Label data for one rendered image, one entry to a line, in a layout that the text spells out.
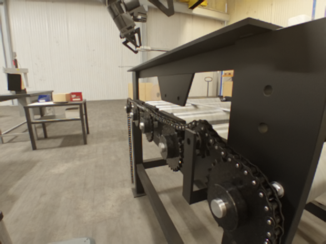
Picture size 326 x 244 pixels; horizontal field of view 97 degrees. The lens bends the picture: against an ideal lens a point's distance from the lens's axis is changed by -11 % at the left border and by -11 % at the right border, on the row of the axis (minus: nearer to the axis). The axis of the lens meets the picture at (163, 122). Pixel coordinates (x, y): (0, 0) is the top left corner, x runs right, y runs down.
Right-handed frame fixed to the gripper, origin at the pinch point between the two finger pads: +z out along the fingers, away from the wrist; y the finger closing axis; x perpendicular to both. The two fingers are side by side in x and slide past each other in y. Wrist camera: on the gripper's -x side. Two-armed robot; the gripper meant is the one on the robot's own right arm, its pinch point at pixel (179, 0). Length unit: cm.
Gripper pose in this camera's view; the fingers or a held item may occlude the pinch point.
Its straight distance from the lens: 32.6
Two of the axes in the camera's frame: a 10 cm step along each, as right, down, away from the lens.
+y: -3.0, -2.3, 9.3
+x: -8.3, 5.5, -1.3
